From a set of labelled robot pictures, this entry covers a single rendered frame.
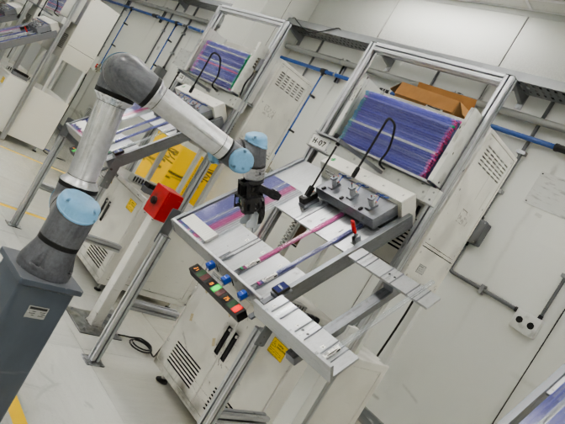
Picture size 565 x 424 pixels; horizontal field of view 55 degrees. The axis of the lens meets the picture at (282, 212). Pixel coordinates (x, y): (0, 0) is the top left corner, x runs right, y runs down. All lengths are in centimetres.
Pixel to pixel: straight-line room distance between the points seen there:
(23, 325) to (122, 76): 72
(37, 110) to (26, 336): 476
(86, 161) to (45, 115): 464
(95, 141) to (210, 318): 110
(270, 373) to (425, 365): 167
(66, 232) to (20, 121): 474
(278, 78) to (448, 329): 188
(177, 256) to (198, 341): 103
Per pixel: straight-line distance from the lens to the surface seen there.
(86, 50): 628
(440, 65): 249
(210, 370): 242
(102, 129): 166
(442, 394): 361
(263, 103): 335
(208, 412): 197
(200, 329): 250
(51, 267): 159
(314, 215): 221
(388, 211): 212
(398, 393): 374
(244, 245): 211
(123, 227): 324
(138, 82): 153
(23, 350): 169
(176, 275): 349
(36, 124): 631
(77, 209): 155
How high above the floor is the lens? 111
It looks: 3 degrees down
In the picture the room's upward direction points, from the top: 31 degrees clockwise
